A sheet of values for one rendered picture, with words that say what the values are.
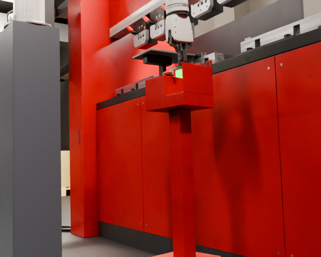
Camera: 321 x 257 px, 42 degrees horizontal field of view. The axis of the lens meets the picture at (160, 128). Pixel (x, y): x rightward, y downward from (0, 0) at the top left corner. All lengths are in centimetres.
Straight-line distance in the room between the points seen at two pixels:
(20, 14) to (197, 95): 75
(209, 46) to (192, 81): 142
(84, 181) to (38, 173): 120
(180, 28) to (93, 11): 152
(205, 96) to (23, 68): 68
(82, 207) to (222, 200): 128
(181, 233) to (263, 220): 30
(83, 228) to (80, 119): 71
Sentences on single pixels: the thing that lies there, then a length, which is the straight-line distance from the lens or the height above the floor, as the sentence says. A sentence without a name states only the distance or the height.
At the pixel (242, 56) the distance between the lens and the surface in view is 168.
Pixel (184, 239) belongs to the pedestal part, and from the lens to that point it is 155.
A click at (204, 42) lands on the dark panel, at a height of 128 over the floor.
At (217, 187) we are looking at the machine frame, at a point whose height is 35.
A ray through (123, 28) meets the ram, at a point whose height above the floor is 134.
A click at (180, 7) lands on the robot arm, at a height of 101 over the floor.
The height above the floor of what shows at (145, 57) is 97.
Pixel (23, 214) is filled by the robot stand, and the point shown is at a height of 29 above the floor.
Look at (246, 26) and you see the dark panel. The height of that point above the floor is 127.
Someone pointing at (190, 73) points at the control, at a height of 78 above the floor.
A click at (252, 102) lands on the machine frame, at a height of 68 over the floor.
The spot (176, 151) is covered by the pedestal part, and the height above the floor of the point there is 50.
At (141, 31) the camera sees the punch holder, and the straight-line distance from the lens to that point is 259.
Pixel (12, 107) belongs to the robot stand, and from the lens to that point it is 160.
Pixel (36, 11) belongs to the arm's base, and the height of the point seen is 106.
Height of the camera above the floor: 46
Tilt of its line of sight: 5 degrees up
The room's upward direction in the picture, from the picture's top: 2 degrees counter-clockwise
